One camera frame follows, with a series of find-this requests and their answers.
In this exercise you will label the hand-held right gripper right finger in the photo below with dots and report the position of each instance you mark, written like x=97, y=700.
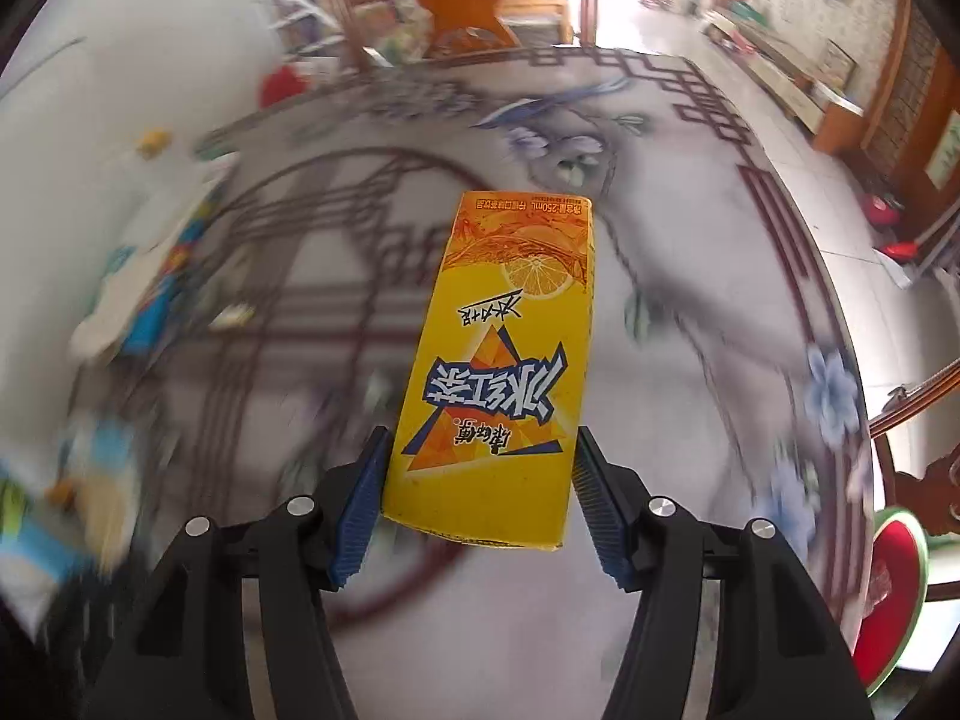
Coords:
x=600, y=517

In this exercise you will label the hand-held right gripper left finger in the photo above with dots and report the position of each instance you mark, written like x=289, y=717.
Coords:
x=358, y=525

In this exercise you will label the yellow drink carton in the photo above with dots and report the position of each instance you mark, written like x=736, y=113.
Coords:
x=487, y=360

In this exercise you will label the red round stool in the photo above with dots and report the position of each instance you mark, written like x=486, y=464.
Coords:
x=892, y=600

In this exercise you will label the blue toy phone holder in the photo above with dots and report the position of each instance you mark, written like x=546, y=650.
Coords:
x=45, y=540

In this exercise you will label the red dustpan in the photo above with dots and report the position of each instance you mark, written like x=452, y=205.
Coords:
x=898, y=250

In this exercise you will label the red floor object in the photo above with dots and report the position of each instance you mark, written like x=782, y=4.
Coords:
x=881, y=210

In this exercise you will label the small yellow object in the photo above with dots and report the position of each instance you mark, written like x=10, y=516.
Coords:
x=154, y=142

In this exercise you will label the long television cabinet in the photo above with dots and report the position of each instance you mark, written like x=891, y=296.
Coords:
x=795, y=82

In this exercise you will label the framed geometric picture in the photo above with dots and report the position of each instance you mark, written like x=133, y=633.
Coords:
x=838, y=64

